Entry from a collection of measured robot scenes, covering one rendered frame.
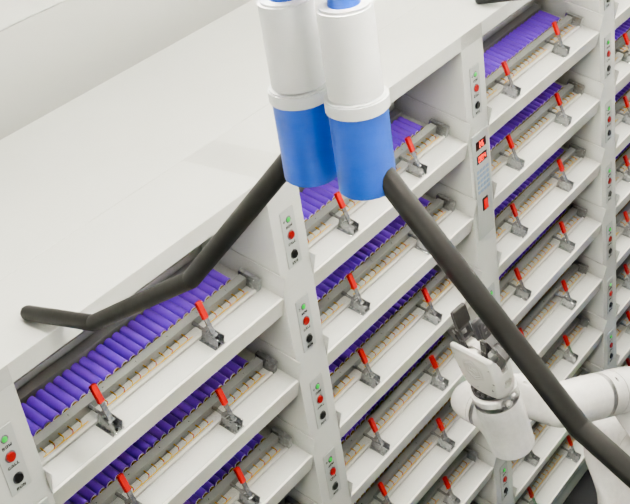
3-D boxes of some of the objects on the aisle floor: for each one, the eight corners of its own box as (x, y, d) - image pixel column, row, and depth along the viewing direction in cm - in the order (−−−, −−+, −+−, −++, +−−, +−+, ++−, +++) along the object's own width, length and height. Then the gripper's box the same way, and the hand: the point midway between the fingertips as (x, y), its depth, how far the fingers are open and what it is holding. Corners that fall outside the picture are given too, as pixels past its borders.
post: (617, 447, 399) (614, -75, 305) (605, 463, 393) (598, -64, 299) (563, 429, 410) (545, -79, 317) (551, 445, 404) (529, -68, 311)
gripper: (474, 357, 211) (448, 282, 201) (543, 393, 199) (519, 316, 188) (445, 382, 208) (418, 308, 198) (513, 421, 196) (488, 344, 185)
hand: (470, 320), depth 194 cm, fingers open, 4 cm apart
